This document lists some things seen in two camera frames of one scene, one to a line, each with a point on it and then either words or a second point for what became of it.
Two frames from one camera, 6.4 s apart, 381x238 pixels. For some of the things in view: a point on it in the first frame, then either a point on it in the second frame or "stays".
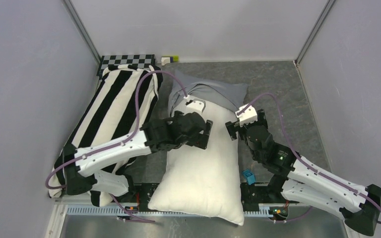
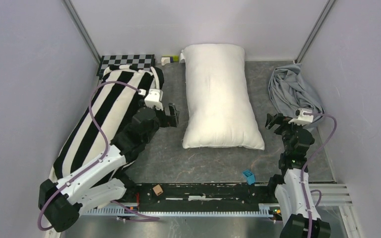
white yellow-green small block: (166, 60) stays
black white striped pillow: (123, 101) stays
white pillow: (204, 182) → (221, 111)
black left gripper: (200, 140) → (173, 115)
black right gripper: (232, 128) → (284, 124)
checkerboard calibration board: (137, 61) stays
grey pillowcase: (233, 94) → (289, 91)
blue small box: (249, 176) stays
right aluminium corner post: (315, 29) stays
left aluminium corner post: (81, 29) stays
